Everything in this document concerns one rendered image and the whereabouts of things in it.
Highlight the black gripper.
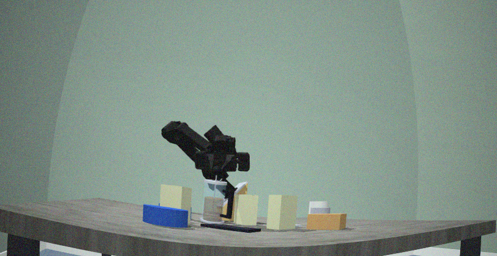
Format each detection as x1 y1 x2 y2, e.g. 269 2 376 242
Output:
194 151 250 172

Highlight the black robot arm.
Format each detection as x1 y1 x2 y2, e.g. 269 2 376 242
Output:
161 121 238 191

